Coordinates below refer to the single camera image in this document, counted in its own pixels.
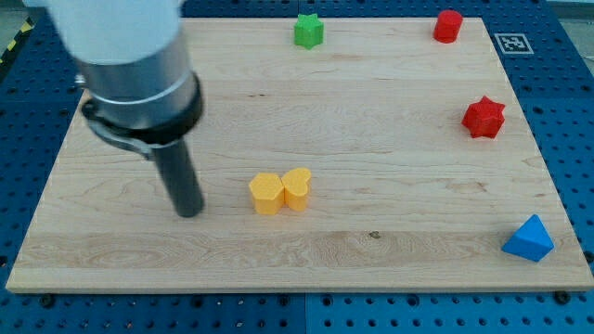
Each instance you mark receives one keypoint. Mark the green star block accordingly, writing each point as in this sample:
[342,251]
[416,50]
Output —
[308,31]

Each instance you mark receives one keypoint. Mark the black cable clamp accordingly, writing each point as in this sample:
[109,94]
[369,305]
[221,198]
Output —
[143,141]

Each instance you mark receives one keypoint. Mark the red star block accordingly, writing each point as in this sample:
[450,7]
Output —
[484,118]

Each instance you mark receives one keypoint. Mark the blue triangular block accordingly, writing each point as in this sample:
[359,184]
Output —
[531,241]

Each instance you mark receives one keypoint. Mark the yellow hexagon block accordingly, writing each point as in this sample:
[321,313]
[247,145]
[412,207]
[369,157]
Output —
[267,193]

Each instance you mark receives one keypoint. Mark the fiducial marker tag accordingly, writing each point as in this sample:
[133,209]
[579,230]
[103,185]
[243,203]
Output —
[511,43]

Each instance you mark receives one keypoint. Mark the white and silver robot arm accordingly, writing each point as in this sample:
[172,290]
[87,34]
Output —
[134,60]

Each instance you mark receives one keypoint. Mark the yellow heart block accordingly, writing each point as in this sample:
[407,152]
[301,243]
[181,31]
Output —
[297,184]

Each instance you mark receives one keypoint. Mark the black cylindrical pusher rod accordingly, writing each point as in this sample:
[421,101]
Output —
[178,175]

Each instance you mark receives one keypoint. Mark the red cylinder block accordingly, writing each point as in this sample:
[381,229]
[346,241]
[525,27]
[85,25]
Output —
[447,26]

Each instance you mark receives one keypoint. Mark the wooden board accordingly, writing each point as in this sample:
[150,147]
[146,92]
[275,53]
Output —
[402,198]

